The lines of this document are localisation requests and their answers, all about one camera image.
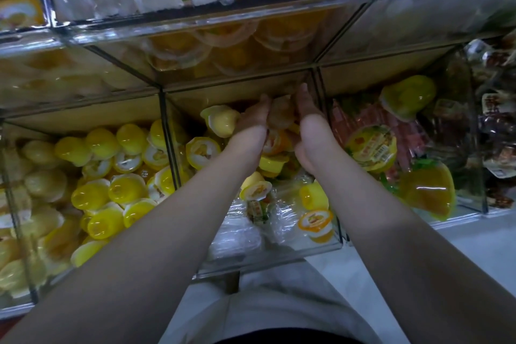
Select person's left hand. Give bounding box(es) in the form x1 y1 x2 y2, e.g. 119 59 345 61
226 94 274 175

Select person's right forearm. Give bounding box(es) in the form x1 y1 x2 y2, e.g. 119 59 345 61
302 142 516 344

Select person's left forearm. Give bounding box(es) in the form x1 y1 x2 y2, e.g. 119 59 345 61
4 146 267 344

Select light grey shorts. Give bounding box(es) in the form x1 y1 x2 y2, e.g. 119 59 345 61
161 263 384 344

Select person's right hand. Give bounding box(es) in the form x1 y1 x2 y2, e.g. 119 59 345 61
292 83 343 178

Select pile of pale yellow jelly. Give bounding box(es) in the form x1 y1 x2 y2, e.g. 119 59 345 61
0 138 82 300

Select black shirt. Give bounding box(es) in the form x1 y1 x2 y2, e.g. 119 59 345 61
218 327 364 344

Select pile of pastel jelly cups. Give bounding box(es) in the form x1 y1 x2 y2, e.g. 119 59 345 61
184 94 335 246

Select pile of yellow jelly cups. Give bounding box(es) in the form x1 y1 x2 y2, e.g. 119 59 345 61
55 118 180 270

